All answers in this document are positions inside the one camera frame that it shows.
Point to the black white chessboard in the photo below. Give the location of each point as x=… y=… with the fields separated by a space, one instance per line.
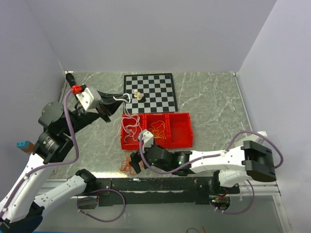
x=158 y=89

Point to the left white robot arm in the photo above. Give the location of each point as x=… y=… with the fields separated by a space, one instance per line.
x=23 y=208

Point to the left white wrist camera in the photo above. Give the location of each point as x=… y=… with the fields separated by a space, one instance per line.
x=89 y=99

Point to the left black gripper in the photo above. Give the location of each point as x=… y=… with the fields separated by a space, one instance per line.
x=107 y=97

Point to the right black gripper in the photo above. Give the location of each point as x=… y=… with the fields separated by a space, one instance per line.
x=135 y=160

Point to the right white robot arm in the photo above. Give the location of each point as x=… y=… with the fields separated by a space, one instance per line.
x=249 y=161

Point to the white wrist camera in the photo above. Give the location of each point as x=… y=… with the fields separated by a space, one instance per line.
x=147 y=138
x=89 y=99

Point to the red three-compartment bin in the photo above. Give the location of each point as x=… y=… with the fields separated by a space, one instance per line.
x=170 y=130

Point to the black marker orange cap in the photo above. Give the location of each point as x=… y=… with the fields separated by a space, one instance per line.
x=70 y=79

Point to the blue brown toy block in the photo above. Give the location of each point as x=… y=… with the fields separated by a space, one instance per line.
x=25 y=146

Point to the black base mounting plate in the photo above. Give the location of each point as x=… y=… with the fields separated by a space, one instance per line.
x=165 y=190

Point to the white grey stand device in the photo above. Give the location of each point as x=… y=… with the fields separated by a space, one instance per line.
x=257 y=137

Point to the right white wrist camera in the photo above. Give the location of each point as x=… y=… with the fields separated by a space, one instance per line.
x=147 y=138

